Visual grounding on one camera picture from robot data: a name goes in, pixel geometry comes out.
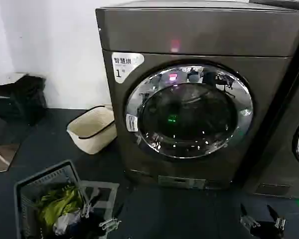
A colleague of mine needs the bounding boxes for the round glass dryer door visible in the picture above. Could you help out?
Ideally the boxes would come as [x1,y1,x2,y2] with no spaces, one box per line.
[124,64,254,159]

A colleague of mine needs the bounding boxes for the cream woven basket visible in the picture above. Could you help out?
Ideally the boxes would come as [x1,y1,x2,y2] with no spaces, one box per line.
[66,105,118,155]

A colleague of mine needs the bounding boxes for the black bag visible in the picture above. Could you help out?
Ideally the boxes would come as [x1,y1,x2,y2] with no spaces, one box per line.
[0,73,47,125]

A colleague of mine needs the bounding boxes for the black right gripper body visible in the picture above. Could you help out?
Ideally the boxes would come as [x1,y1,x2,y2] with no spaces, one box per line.
[248,225,283,239]

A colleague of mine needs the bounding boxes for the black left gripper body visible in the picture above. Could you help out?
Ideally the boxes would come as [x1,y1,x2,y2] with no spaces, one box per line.
[81,216,111,239]

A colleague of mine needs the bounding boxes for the yellow-green garment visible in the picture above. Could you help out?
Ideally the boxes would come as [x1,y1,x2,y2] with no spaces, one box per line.
[34,186,85,235]

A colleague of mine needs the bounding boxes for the brown reflective board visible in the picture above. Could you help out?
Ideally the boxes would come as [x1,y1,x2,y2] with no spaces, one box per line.
[0,109,23,175]

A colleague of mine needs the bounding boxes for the small white door label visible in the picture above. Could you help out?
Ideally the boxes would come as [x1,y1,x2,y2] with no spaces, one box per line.
[125,114,139,133]

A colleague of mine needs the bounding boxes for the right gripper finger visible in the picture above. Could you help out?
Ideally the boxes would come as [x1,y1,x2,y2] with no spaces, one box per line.
[240,203,262,228]
[267,204,287,233]

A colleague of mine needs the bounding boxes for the white numbered dryer sticker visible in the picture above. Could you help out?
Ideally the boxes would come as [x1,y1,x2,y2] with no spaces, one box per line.
[111,52,146,84]

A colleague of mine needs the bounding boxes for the grey dryer with partial door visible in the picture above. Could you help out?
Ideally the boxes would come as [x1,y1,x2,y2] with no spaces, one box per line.
[243,0,299,200]

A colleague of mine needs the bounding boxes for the grey front-loading dryer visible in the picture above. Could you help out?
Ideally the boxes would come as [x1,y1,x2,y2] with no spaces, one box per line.
[95,0,299,192]

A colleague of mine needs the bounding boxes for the pale grey garment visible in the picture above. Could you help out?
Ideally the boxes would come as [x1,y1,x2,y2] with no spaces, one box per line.
[52,211,82,237]

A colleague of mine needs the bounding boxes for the grey plastic laundry basket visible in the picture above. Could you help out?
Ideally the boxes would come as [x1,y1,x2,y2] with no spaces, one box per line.
[13,159,121,239]

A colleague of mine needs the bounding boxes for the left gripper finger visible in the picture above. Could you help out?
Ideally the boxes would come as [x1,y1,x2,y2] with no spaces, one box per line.
[98,197,126,230]
[80,186,101,219]

